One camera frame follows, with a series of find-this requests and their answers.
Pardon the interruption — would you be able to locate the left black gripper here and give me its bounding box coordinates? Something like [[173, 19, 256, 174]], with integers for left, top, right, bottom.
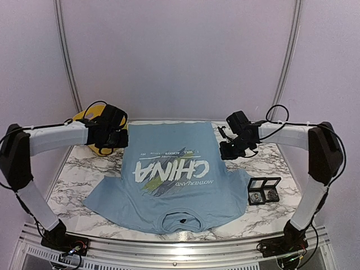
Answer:
[[101, 129, 128, 149]]

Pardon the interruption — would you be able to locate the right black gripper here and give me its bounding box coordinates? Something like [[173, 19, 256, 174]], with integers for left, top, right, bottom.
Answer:
[[220, 136, 254, 160]]

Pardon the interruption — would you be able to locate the light blue printed t-shirt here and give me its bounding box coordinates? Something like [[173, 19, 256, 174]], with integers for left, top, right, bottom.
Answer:
[[83, 122, 250, 234]]

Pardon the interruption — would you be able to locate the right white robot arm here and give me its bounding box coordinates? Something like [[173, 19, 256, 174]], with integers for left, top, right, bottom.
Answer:
[[218, 120, 345, 252]]

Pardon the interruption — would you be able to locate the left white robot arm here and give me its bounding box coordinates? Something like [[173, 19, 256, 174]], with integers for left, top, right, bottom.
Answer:
[[1, 119, 129, 250]]

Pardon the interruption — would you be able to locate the left black brooch display box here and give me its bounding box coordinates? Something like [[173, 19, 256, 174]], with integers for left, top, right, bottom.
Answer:
[[247, 177, 266, 206]]

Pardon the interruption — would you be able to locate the portrait brooch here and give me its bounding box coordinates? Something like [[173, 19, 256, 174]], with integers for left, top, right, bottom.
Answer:
[[251, 193, 262, 203]]

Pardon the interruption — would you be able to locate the yellow plastic basket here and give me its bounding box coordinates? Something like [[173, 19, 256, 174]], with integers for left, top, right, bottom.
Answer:
[[73, 101, 128, 156]]

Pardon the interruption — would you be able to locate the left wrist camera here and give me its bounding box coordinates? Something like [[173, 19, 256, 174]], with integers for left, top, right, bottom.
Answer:
[[100, 104, 128, 130]]

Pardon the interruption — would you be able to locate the right aluminium frame post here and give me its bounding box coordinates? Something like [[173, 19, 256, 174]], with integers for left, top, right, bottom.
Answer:
[[272, 0, 304, 106]]

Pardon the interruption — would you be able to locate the aluminium frame post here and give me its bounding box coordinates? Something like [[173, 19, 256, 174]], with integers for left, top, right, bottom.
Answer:
[[272, 0, 304, 106], [53, 0, 83, 113]]

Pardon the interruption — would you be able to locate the left aluminium frame post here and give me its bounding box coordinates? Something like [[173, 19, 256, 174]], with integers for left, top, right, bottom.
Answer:
[[53, 0, 83, 113]]

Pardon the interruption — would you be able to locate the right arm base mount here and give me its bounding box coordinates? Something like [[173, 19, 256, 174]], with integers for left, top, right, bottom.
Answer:
[[256, 236, 308, 258]]

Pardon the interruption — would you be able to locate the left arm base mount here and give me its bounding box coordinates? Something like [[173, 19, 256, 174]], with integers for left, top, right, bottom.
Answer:
[[40, 235, 89, 256]]

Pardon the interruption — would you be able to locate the front aluminium rail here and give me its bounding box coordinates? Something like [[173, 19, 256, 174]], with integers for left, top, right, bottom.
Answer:
[[10, 223, 338, 269]]

